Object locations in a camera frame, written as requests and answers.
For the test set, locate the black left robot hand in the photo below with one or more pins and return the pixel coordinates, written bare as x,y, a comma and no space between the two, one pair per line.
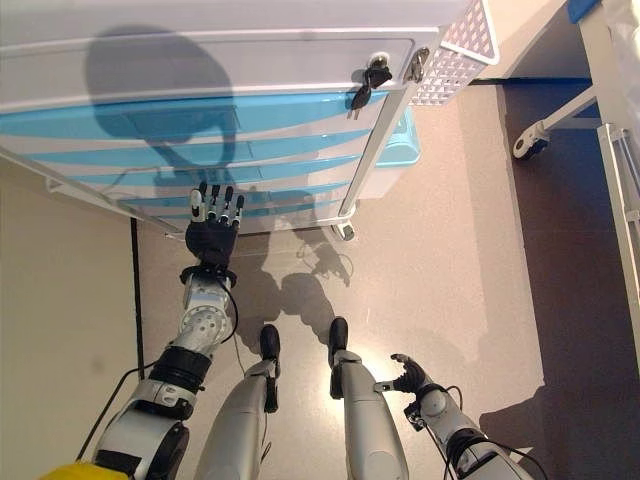
212,240

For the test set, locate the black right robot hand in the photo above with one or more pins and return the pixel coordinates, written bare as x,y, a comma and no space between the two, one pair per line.
412,380

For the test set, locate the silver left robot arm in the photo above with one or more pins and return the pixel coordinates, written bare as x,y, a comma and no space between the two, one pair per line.
200,325

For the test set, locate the yellow shoulder patch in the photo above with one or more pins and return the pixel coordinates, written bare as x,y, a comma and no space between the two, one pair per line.
75,472

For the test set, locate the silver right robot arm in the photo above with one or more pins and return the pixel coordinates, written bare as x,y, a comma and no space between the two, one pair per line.
465,440

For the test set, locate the silver right robot leg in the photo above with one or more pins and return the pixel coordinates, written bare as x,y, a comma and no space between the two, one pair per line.
365,415

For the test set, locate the black right robot foot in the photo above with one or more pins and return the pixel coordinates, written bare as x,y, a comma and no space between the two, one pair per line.
339,334

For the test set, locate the black robot foot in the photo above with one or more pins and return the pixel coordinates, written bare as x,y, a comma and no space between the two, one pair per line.
339,334
270,340

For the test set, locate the black left robot foot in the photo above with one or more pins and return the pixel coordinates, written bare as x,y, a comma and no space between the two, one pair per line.
270,340

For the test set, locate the cart caster wheel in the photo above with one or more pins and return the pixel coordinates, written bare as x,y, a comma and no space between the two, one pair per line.
345,231

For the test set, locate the white side bin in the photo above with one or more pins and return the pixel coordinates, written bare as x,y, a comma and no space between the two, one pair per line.
55,185

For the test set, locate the white medical cart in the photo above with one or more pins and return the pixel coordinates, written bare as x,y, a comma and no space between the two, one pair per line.
200,60

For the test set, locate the white bin with blue lid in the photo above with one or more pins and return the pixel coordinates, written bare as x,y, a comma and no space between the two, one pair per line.
400,150

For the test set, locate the black key bunch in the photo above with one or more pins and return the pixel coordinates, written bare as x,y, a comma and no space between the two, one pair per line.
372,75

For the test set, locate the silver cart latch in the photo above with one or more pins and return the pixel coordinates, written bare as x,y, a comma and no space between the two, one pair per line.
417,62

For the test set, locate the white perforated basket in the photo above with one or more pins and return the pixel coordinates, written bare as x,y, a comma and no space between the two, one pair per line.
450,65

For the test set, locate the blue bed corner bumper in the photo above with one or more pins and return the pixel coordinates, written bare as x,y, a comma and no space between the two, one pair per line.
582,10

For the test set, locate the white hospital bed frame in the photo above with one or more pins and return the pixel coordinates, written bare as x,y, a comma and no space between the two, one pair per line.
615,165

